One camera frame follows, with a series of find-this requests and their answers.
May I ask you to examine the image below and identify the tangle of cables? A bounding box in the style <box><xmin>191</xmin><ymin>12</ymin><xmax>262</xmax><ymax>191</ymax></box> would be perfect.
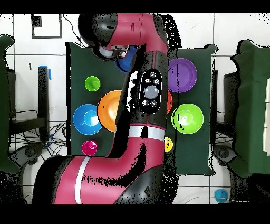
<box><xmin>10</xmin><ymin>121</ymin><xmax>68</xmax><ymax>161</ymax></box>

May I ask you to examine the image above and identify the blue cup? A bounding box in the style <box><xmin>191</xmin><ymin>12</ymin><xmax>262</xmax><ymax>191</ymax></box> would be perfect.
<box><xmin>214</xmin><ymin>189</ymin><xmax>229</xmax><ymax>203</ymax></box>

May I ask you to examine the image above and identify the green cup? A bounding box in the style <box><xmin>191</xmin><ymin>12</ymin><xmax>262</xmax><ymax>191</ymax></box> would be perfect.
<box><xmin>84</xmin><ymin>76</ymin><xmax>101</xmax><ymax>92</ymax></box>

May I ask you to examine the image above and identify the large yellow-orange bowl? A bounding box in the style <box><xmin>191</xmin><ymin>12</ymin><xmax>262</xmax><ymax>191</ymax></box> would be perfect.
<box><xmin>97</xmin><ymin>90</ymin><xmax>123</xmax><ymax>133</ymax></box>

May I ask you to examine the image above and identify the red cup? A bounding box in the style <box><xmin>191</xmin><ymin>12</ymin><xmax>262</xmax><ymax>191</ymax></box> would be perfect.
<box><xmin>81</xmin><ymin>139</ymin><xmax>98</xmax><ymax>156</ymax></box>

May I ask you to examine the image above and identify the orange-red shallow bowl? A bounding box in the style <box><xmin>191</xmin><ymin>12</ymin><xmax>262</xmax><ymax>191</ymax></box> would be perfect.
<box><xmin>166</xmin><ymin>89</ymin><xmax>173</xmax><ymax>115</ymax></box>

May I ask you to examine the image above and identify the green bowl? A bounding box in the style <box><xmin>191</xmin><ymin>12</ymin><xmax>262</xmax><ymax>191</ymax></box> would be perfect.
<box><xmin>171</xmin><ymin>103</ymin><xmax>205</xmax><ymax>135</ymax></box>

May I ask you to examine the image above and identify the dark green tablecloth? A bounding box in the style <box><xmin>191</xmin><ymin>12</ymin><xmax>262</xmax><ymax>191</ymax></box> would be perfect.
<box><xmin>65</xmin><ymin>41</ymin><xmax>218</xmax><ymax>177</ymax></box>

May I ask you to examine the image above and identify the yellow cup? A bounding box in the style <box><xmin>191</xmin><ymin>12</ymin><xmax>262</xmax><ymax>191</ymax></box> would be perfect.
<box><xmin>163</xmin><ymin>136</ymin><xmax>174</xmax><ymax>153</ymax></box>

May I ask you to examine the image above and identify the black floor frame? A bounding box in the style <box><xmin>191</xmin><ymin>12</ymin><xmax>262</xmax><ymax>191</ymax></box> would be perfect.
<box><xmin>31</xmin><ymin>14</ymin><xmax>63</xmax><ymax>39</ymax></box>

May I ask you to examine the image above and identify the black floor cable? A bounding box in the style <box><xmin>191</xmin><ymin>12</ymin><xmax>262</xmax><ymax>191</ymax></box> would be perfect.
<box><xmin>62</xmin><ymin>14</ymin><xmax>85</xmax><ymax>48</ymax></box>

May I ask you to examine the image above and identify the small dark blue bowl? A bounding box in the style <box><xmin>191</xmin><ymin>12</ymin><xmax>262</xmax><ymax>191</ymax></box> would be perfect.
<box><xmin>114</xmin><ymin>45</ymin><xmax>138</xmax><ymax>73</ymax></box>

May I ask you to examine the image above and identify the green cloth side table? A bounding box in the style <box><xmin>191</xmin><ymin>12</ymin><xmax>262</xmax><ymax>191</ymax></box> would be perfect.
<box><xmin>228</xmin><ymin>40</ymin><xmax>270</xmax><ymax>178</ymax></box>
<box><xmin>0</xmin><ymin>34</ymin><xmax>21</xmax><ymax>175</ymax></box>

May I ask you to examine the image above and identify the black table frame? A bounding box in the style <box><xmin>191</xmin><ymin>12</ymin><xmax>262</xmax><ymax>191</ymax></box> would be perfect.
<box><xmin>210</xmin><ymin>69</ymin><xmax>239</xmax><ymax>144</ymax></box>
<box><xmin>9</xmin><ymin>66</ymin><xmax>50</xmax><ymax>141</ymax></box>

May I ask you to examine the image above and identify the light blue bowl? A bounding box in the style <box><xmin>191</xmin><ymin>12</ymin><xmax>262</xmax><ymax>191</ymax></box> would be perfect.
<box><xmin>72</xmin><ymin>104</ymin><xmax>103</xmax><ymax>136</ymax></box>

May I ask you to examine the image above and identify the purple bowl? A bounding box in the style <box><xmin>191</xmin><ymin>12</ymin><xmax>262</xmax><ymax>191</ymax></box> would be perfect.
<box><xmin>168</xmin><ymin>58</ymin><xmax>198</xmax><ymax>94</ymax></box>

